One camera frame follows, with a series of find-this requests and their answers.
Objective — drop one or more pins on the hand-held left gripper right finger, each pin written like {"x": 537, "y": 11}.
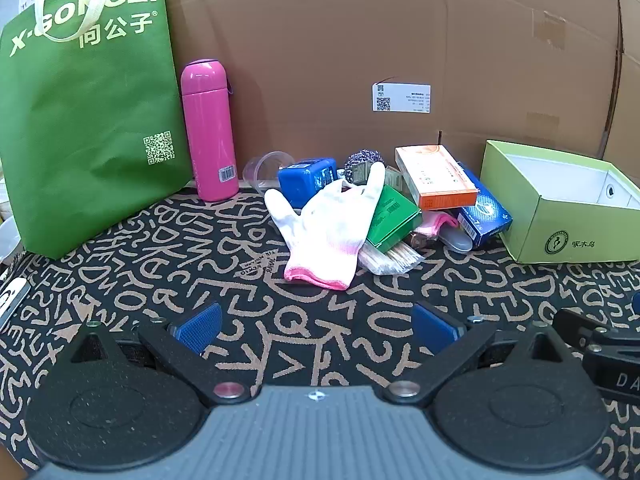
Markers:
{"x": 434, "y": 326}

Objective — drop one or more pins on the blue plastic container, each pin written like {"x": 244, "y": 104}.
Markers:
{"x": 300, "y": 180}

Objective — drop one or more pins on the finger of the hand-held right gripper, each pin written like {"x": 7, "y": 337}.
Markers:
{"x": 582, "y": 327}

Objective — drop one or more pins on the orange and white medicine box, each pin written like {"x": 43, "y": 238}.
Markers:
{"x": 435, "y": 175}

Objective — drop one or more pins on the pale yellow small box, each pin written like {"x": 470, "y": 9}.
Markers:
{"x": 392, "y": 180}

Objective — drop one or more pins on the pink thermos bottle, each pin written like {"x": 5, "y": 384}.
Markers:
{"x": 209, "y": 130}

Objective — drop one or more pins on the blue medicine box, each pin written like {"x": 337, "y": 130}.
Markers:
{"x": 487, "y": 215}

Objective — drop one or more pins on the green tote bag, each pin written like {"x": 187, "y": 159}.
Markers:
{"x": 85, "y": 125}

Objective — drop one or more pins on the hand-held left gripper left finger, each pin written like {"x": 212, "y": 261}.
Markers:
{"x": 199, "y": 326}

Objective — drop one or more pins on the green shoebox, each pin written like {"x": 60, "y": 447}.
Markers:
{"x": 560, "y": 230}

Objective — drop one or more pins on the white device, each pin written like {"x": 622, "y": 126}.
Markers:
{"x": 12, "y": 302}

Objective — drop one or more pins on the green flat box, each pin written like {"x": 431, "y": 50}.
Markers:
{"x": 395, "y": 215}

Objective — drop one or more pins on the cardboard backdrop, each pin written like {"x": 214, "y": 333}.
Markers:
{"x": 320, "y": 35}

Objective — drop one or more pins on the steel wool scrubber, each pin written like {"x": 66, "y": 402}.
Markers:
{"x": 361, "y": 162}

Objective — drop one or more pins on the white glove with pink cuff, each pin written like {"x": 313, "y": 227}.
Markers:
{"x": 327, "y": 230}

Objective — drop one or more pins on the pink cloth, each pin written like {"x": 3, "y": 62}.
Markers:
{"x": 434, "y": 222}

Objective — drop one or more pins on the white shipping label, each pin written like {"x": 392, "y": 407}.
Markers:
{"x": 402, "y": 97}

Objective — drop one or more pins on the bag of toothpicks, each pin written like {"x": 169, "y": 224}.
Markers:
{"x": 390, "y": 260}

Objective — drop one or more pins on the clear plastic cup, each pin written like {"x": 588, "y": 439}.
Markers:
{"x": 261, "y": 170}

